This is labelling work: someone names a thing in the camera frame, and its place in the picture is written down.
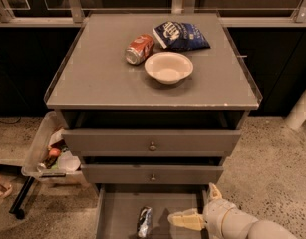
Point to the white pillar leg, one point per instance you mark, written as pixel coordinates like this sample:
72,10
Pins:
297,115

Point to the grey top drawer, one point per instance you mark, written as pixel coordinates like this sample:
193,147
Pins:
152,134

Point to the white cup in bin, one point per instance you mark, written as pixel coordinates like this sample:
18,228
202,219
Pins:
68,162

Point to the grey bottom drawer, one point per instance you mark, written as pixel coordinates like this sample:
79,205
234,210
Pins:
119,209

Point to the clear plastic bin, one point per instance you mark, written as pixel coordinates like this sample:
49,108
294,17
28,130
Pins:
38,151

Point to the grey drawer cabinet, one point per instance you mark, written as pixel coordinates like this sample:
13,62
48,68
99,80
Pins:
97,76

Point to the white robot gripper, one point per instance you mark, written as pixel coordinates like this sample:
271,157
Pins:
214,212

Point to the blue chip bag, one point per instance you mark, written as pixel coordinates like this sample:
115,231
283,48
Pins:
180,36

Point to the silver blue redbull can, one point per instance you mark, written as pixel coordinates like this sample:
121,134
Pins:
144,222

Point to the red soda can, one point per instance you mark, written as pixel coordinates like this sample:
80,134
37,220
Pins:
139,49

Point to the white paper bowl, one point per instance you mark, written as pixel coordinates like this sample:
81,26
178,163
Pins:
168,67

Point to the black wheeled stand leg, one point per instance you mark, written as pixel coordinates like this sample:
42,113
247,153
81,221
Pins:
16,209

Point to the grey drawer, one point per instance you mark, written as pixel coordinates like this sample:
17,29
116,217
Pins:
119,209
152,134
152,170

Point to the grey middle drawer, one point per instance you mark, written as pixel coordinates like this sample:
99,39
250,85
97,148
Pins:
152,170

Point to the red apple in bin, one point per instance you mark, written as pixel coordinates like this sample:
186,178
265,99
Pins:
54,152

